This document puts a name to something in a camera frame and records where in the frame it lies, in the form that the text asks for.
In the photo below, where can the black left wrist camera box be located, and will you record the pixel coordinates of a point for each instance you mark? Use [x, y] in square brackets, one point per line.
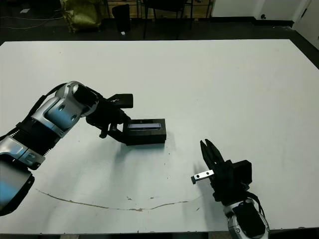
[123, 100]

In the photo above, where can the black waste bin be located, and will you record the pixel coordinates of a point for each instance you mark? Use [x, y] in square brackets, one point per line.
[121, 17]

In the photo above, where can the black box lid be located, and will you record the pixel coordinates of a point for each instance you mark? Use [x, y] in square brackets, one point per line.
[147, 132]

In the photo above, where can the white door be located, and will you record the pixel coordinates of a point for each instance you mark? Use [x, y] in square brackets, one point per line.
[309, 27]

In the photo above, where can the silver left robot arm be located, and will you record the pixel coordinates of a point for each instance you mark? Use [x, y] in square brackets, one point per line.
[49, 117]

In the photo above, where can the black chair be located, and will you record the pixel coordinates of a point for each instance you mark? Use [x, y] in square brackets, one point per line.
[168, 6]

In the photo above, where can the white paper sheet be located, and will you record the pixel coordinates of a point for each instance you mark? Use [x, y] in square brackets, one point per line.
[25, 10]

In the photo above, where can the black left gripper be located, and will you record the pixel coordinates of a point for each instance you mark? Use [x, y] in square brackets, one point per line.
[107, 114]

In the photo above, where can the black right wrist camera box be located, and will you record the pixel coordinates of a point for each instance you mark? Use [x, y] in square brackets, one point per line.
[241, 171]

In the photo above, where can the wooden shelving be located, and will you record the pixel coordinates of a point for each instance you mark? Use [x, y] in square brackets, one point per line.
[137, 10]

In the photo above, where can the yellowish plastic bag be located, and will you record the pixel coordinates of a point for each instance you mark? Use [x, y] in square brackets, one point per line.
[82, 15]

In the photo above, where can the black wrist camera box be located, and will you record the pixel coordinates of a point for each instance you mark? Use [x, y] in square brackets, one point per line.
[123, 100]
[241, 171]

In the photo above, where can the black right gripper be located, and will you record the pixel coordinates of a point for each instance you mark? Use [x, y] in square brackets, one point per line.
[224, 184]

